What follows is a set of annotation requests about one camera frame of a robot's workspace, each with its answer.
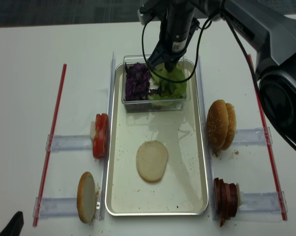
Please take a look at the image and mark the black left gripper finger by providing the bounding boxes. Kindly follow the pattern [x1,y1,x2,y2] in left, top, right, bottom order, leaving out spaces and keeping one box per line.
[0,211,24,236]

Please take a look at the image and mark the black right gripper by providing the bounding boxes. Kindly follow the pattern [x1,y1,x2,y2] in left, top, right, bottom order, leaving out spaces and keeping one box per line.
[147,0,195,72]

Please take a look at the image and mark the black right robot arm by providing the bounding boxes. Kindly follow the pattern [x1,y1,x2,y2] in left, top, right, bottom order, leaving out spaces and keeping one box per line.
[138,0,296,143]

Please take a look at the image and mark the green lettuce pile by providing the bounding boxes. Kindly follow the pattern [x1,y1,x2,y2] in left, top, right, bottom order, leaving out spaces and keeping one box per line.
[148,64,187,100]

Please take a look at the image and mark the rear red tomato slice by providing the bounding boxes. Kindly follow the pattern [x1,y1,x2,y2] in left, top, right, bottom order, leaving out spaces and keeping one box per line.
[95,113,108,137]

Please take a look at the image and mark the clear pusher track tomato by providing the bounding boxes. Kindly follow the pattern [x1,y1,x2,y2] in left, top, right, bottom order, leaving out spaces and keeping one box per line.
[45,135,92,152]

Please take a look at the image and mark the white pusher block tomato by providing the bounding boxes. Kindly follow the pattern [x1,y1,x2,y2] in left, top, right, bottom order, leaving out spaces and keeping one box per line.
[89,121,96,142]

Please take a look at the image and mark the sliced meat patty stack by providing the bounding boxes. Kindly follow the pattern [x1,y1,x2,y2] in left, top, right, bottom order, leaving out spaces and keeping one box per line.
[214,177,238,227]

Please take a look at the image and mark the white pusher block meat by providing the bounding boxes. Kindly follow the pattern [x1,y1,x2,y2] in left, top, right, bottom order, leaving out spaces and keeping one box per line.
[236,183,243,208]

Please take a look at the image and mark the clear pusher track meat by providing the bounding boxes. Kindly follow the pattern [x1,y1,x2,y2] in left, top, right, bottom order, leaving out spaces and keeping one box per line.
[238,191,288,213]

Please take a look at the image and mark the purple cabbage leaves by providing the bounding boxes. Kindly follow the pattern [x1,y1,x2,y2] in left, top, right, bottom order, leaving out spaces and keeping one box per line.
[125,62,151,101]

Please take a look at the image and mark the clear plastic salad box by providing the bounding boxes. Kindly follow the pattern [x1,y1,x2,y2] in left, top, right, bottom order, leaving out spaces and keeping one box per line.
[121,56,190,113]

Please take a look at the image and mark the clear pusher track left bun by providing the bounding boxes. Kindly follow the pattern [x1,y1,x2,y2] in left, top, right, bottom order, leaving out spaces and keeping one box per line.
[33,197,78,218]

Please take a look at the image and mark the upright bun half left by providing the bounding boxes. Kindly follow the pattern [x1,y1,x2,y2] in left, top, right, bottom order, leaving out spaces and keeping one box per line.
[77,172,96,224]

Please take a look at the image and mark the front sesame bun top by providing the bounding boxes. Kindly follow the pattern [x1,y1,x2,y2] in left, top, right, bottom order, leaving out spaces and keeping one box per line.
[206,99,228,148]

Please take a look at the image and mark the sesame bun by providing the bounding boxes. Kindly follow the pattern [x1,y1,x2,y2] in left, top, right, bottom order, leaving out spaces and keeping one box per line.
[206,99,228,148]
[221,103,237,150]

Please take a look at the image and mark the rear sesame bun top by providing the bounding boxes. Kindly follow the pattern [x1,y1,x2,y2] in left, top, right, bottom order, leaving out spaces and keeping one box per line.
[221,103,237,150]

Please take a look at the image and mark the bottom bun on tray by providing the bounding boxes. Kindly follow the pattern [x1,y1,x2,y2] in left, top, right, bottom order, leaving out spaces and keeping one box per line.
[136,140,168,183]

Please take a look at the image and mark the silver metal tray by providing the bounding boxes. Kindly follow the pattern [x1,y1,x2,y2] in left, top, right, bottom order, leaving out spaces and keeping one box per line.
[105,60,209,216]

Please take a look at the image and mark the right clear long divider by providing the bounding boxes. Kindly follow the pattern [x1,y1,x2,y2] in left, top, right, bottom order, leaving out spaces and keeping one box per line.
[196,54,218,221]

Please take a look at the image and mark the clear pusher track sesame buns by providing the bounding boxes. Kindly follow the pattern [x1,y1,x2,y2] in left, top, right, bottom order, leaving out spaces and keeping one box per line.
[232,127,272,146]

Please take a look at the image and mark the left red rail strip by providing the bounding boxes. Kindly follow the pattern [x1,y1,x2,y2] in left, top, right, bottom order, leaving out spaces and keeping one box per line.
[32,64,67,228]

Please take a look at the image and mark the red rail strip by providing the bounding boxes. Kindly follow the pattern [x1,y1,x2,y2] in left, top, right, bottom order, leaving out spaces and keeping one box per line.
[247,54,288,221]
[32,64,67,228]

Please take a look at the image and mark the right red rail strip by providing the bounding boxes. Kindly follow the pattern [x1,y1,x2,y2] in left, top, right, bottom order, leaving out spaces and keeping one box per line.
[247,54,288,221]

